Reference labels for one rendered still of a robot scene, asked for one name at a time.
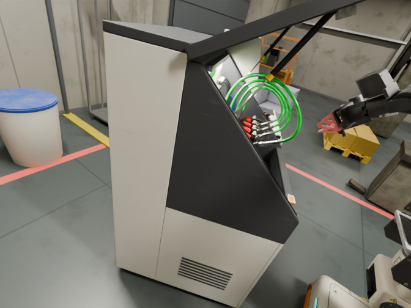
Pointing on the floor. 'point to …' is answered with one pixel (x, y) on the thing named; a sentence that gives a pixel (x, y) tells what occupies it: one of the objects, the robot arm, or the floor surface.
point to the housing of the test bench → (142, 131)
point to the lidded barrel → (30, 126)
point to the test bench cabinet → (211, 258)
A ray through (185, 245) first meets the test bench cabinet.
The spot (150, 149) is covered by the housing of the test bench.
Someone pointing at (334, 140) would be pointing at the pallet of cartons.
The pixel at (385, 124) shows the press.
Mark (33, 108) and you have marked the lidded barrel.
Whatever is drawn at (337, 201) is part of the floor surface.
